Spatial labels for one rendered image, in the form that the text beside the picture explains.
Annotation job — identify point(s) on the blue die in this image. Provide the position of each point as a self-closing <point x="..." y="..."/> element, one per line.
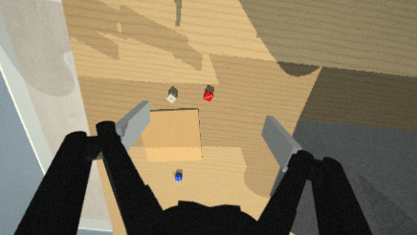
<point x="178" y="177"/>

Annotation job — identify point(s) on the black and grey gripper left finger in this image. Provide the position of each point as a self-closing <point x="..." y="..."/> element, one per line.
<point x="57" y="203"/>

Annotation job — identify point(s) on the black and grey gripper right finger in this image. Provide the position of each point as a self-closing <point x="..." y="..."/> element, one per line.
<point x="337" y="208"/>

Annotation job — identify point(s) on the red die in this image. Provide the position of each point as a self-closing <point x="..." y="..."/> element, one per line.
<point x="208" y="95"/>

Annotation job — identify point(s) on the grey die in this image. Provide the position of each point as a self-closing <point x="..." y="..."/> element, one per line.
<point x="172" y="97"/>

